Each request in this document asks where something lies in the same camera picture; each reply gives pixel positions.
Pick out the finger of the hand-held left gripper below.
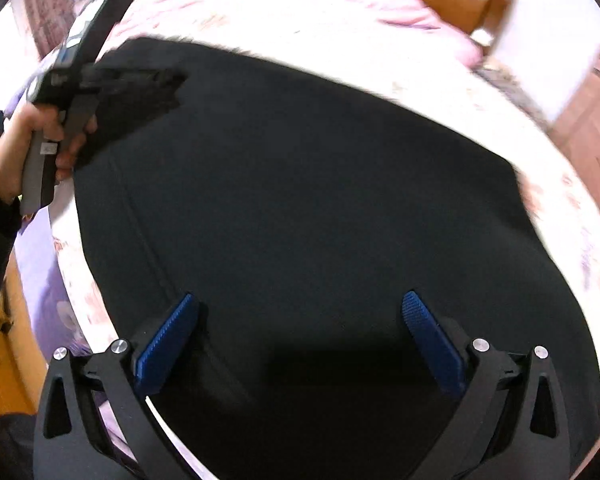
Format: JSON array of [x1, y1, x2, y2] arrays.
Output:
[[82, 64, 189, 111]]

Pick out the pink blanket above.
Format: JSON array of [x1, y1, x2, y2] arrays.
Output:
[[122, 0, 482, 70]]

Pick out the purple printed cloth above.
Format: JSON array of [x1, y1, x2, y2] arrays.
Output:
[[12, 209, 133, 463]]

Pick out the person's left hand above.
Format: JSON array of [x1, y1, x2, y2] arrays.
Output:
[[0, 104, 99, 204]]

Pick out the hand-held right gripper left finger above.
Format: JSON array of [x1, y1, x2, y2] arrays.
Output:
[[32, 291, 203, 480]]

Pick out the black pants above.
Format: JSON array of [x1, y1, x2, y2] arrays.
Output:
[[72, 35, 600, 480]]

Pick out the yellow cloth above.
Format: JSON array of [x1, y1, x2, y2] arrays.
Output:
[[0, 259, 49, 420]]

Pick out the bed with floral sheet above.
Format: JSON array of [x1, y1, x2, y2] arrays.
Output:
[[49, 0, 600, 480]]

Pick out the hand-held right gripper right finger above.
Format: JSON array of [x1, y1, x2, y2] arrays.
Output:
[[401, 289, 574, 480]]

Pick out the light wooden wardrobe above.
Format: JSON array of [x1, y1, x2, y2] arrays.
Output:
[[549, 35, 600, 243]]

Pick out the patterned curtain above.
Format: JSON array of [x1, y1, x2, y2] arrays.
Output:
[[22, 0, 102, 63]]

